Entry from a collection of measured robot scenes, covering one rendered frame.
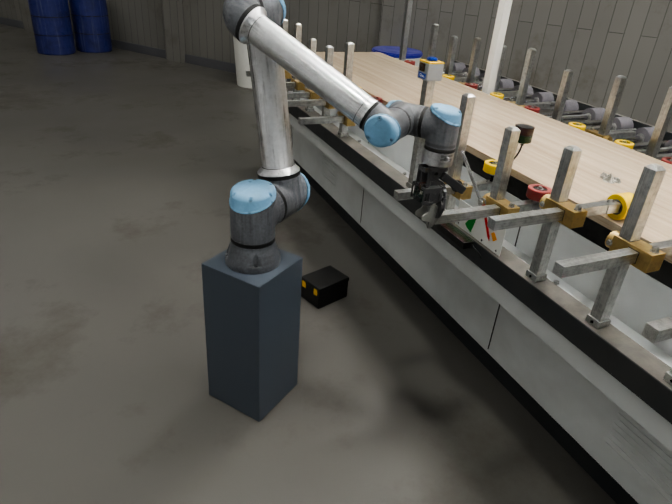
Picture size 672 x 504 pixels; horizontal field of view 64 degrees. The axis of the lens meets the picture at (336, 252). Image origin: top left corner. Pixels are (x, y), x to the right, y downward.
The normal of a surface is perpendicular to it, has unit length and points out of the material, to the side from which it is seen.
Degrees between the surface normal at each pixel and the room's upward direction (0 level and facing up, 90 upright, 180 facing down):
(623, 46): 90
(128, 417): 0
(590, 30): 90
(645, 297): 90
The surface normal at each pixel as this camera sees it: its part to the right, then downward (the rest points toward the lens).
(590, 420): -0.91, 0.14
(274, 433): 0.07, -0.87
